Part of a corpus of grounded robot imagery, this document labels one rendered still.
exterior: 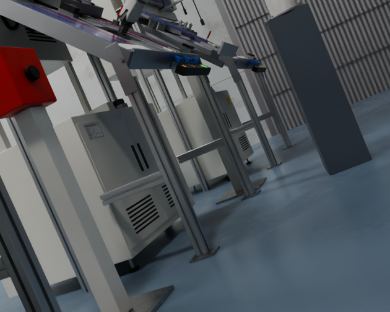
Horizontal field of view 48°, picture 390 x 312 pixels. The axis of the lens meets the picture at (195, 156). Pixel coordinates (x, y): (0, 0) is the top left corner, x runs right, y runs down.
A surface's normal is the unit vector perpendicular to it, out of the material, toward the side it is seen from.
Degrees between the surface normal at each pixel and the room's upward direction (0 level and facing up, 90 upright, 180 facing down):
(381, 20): 90
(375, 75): 90
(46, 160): 90
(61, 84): 90
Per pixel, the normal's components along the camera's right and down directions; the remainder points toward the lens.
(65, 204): -0.33, 0.18
